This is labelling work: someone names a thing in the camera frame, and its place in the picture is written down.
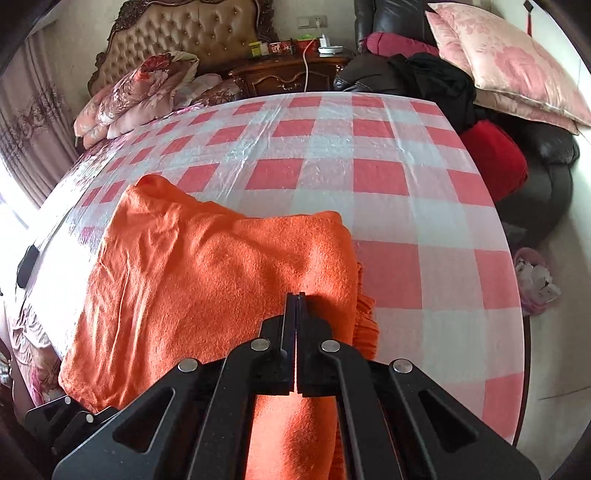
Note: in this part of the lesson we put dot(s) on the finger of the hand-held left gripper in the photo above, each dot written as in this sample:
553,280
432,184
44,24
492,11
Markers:
69,424

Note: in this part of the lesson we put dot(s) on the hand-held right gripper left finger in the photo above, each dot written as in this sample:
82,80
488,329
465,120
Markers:
277,369

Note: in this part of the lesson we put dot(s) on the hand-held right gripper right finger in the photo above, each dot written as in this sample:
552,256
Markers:
316,369

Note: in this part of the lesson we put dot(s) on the orange towel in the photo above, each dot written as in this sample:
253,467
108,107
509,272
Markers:
207,277

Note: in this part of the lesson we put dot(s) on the floral bed sheet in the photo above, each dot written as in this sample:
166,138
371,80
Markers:
37,369

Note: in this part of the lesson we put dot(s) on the dark folded cloth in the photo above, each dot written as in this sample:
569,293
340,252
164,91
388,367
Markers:
27,265

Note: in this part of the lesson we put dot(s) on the pink white checked cloth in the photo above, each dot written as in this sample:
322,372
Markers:
369,184

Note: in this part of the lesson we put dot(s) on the pink waste bin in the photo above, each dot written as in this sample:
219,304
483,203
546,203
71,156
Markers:
535,284

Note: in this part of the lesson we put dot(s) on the red cushion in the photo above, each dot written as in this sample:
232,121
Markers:
496,157

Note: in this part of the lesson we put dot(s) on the pale pink pillow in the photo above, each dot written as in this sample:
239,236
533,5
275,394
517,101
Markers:
207,90

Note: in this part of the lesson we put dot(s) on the dark wooden nightstand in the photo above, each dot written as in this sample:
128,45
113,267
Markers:
277,76

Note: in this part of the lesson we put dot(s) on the dark leather jacket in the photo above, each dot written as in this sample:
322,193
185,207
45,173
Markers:
369,74

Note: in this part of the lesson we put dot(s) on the black leather sofa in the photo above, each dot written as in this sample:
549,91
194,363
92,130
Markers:
554,184

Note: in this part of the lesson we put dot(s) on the pink curtain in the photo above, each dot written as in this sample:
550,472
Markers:
32,124

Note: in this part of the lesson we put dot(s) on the pink folded quilt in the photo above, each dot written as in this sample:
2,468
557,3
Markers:
90,121

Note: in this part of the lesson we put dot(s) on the black garment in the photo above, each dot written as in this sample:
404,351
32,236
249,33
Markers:
438,87

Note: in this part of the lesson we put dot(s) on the yellow green box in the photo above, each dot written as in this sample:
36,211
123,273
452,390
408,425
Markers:
258,49

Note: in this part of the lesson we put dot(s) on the red box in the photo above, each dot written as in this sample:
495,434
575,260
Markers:
281,47

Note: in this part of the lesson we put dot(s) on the pink floral pillow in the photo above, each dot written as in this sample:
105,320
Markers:
517,60
531,115

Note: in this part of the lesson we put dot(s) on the maroon cushion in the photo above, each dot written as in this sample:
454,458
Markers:
397,44

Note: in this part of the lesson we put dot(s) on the tufted brown headboard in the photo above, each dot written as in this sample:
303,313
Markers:
184,32

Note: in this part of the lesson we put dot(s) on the red hanging tassel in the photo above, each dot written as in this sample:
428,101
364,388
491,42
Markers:
530,16

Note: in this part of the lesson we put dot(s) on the wall socket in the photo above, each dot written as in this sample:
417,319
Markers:
312,20

